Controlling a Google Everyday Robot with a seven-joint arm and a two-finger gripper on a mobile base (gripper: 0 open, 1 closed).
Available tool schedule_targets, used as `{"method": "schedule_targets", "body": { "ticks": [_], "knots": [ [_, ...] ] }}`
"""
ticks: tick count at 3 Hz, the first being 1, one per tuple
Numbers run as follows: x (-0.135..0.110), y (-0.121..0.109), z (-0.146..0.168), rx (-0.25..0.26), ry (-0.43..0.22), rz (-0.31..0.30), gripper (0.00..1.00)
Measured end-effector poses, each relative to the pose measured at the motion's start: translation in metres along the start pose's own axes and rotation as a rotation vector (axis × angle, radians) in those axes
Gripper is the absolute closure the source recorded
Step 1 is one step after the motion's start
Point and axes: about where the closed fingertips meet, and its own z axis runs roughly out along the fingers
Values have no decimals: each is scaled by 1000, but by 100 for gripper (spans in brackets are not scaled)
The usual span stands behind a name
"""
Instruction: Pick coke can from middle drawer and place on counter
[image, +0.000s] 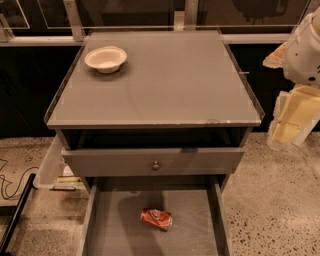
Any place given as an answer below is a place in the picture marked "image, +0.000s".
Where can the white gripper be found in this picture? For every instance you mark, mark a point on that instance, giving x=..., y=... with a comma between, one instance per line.
x=302, y=55

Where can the crushed red coke can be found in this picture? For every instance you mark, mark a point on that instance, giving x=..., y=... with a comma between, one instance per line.
x=156, y=218

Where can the grey drawer cabinet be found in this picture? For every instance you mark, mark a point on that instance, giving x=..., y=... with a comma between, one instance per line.
x=175, y=90

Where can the grey top drawer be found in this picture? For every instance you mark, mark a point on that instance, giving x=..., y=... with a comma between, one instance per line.
x=138, y=162

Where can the round metal drawer knob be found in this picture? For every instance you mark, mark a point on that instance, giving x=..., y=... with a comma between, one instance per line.
x=155, y=166

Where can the open grey middle drawer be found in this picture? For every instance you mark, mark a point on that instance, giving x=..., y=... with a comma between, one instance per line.
x=112, y=225

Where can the white paper bowl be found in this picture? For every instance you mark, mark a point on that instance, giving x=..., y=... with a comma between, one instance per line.
x=106, y=60

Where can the clear plastic bin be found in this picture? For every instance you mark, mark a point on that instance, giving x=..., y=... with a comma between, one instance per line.
x=54, y=174

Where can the black bar on floor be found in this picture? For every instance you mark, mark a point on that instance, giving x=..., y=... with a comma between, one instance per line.
x=14, y=213

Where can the metal window rail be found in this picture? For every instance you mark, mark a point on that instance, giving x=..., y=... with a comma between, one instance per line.
x=69, y=22

